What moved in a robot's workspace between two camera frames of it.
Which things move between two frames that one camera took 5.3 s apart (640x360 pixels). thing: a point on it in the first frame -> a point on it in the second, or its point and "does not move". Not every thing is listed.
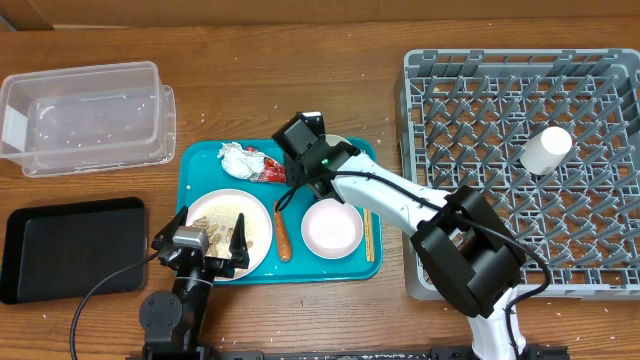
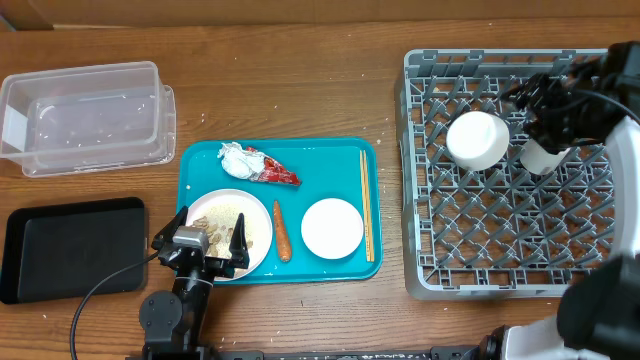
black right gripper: x=299 y=165 -> x=547 y=94
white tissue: x=238 y=162 does not move
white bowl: x=334 y=139 -> x=477 y=140
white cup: x=546 y=152 does not move
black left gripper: x=237 y=255 does not move
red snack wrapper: x=273 y=171 does not move
